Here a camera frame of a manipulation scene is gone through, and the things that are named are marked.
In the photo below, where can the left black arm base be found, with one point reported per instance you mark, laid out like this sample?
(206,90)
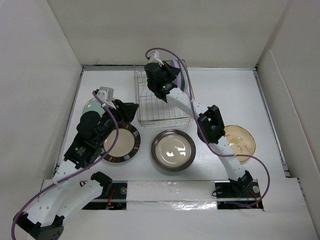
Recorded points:
(111,198)

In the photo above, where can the purple round plate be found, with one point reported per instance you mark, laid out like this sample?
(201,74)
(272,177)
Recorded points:
(179,81)

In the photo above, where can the rectangular light green plate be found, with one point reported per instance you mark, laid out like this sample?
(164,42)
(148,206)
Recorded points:
(186,83)

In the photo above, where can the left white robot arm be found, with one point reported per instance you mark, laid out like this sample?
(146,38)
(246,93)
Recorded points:
(44,215)

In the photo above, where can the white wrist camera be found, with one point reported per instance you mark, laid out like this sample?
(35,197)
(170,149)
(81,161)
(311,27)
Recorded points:
(155,58)
(104,95)

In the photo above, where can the beige bird pattern plate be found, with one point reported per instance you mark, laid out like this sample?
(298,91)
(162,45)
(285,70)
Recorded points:
(241,141)

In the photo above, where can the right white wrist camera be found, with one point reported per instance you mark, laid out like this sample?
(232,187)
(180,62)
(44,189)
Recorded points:
(155,58)

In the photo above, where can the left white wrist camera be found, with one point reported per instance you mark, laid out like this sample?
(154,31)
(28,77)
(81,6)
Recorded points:
(104,95)

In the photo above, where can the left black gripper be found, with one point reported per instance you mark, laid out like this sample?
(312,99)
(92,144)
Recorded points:
(126,111)

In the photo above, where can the round light green plate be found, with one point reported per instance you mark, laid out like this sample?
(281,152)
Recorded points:
(93,105)

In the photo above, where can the brown rimmed deep plate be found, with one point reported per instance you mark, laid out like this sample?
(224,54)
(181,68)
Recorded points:
(173,150)

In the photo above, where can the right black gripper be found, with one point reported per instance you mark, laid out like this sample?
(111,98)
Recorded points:
(172,71)

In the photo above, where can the metal wire dish rack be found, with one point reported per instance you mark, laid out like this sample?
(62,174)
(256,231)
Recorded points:
(154,112)

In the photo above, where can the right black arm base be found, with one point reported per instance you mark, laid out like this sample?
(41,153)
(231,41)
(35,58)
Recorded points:
(229,199)

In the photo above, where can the striped rim beige plate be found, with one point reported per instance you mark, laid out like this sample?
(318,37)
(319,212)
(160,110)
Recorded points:
(127,144)

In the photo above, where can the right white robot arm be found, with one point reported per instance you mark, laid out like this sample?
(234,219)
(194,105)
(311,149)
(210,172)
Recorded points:
(209,121)

